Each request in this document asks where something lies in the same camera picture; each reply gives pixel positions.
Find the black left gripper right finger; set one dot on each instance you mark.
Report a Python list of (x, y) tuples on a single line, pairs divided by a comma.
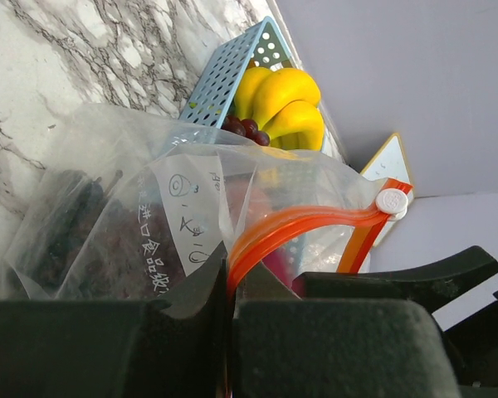
[(253, 348)]

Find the yellow banana bunch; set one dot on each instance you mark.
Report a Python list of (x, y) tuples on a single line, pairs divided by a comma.
[(285, 104)]

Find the light blue plastic basket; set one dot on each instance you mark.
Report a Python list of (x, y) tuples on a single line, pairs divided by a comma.
[(212, 99)]

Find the red grape bunch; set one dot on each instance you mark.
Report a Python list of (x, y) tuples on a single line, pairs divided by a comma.
[(131, 255)]

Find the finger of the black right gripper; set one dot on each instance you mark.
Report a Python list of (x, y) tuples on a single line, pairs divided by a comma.
[(431, 286), (472, 346)]

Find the clear orange zipper bag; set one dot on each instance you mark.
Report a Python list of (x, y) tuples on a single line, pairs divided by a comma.
[(216, 187)]

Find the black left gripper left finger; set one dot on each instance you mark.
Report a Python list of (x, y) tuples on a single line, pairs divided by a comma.
[(182, 347)]

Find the black grape bunch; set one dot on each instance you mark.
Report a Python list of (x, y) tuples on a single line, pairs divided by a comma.
[(75, 203)]

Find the dark purple grape bunch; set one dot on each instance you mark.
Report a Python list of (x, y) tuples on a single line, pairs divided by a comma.
[(246, 128)]

